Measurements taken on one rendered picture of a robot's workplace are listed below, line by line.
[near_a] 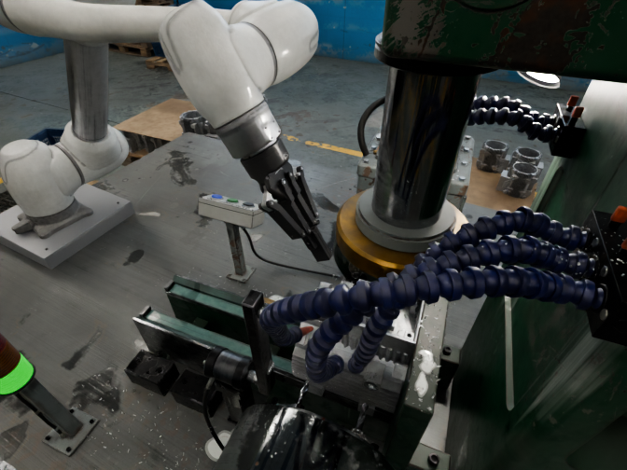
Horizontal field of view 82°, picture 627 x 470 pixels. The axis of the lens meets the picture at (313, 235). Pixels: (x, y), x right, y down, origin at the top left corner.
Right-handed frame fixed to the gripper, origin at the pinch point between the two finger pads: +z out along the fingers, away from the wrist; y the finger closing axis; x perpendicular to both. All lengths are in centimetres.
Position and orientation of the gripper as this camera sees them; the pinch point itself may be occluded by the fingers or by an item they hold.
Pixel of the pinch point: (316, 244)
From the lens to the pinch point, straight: 66.4
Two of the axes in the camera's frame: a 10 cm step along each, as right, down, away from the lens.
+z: 4.6, 7.8, 4.2
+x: -8.0, 1.5, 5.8
